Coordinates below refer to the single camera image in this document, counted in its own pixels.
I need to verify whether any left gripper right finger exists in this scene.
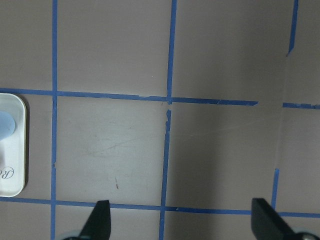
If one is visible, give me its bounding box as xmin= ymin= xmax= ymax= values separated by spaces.
xmin=250 ymin=198 xmax=300 ymax=240

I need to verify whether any light blue cup near pink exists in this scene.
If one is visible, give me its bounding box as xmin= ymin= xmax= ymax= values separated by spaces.
xmin=0 ymin=111 xmax=16 ymax=141

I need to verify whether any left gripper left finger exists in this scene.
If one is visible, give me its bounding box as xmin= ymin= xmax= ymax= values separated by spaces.
xmin=77 ymin=200 xmax=111 ymax=240

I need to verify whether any cream serving tray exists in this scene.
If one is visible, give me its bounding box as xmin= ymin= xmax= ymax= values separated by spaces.
xmin=0 ymin=93 xmax=28 ymax=198

